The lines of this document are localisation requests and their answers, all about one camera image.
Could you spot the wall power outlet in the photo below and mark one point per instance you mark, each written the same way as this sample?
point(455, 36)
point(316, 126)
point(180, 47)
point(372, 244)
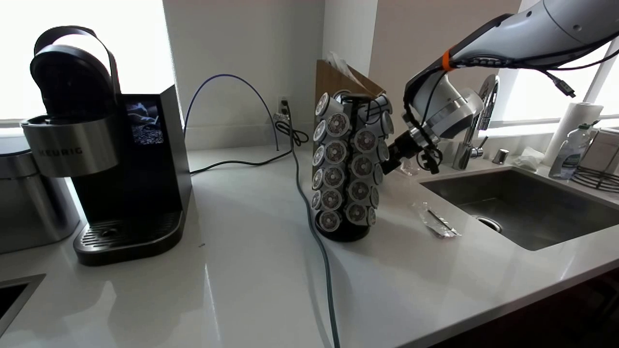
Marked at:
point(285, 107)

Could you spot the chrome faucet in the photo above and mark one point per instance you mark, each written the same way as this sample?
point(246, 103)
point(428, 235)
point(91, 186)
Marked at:
point(488, 103)

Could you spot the stainless steel sink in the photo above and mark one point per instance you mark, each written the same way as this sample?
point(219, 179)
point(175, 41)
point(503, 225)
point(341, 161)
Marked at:
point(534, 206)

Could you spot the clear dish soap bottle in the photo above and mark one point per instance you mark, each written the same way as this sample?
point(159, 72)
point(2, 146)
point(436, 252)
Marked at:
point(567, 157)

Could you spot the black Keurig coffee machine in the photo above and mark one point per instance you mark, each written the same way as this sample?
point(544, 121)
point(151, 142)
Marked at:
point(128, 194)

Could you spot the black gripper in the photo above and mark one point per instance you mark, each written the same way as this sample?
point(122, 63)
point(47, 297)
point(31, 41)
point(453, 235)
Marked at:
point(422, 150)

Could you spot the foil lid coffee pod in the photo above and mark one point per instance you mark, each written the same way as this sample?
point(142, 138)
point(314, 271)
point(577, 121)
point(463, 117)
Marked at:
point(333, 177)
point(358, 190)
point(335, 152)
point(356, 213)
point(316, 202)
point(331, 198)
point(322, 103)
point(318, 157)
point(329, 221)
point(316, 179)
point(383, 150)
point(385, 123)
point(337, 124)
point(362, 167)
point(366, 140)
point(320, 130)

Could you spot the black coffee pod carousel stand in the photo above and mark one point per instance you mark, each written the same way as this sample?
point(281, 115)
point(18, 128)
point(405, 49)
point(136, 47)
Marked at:
point(349, 233)

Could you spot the stainless steel canister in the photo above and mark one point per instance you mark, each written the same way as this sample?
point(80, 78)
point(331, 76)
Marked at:
point(31, 206)

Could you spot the small chrome counter button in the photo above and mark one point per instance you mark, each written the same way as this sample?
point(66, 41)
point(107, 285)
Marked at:
point(500, 155)

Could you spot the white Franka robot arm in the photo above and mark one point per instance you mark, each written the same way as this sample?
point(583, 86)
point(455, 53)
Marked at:
point(548, 32)

